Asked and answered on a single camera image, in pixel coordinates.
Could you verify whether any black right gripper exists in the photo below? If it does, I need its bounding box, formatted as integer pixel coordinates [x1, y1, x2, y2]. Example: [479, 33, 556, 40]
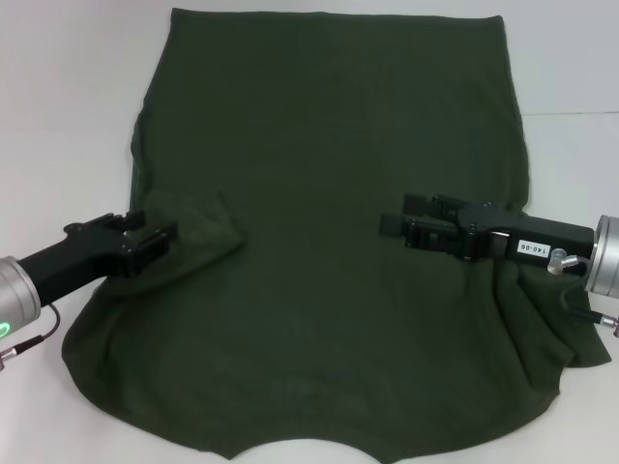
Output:
[379, 192, 595, 272]

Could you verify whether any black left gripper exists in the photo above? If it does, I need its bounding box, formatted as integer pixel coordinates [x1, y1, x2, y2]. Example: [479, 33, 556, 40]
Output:
[16, 210, 179, 308]

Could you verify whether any dark green t-shirt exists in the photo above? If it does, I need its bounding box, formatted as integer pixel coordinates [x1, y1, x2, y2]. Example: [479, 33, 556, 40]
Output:
[60, 7, 614, 464]

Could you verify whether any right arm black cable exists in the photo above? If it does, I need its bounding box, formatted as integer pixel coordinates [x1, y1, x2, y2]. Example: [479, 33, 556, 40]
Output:
[548, 248, 619, 339]

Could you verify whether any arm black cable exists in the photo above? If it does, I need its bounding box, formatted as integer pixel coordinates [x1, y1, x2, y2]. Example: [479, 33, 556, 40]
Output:
[548, 248, 619, 339]
[0, 304, 62, 371]

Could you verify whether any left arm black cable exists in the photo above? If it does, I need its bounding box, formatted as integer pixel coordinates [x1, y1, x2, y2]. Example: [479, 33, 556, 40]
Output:
[0, 304, 62, 371]

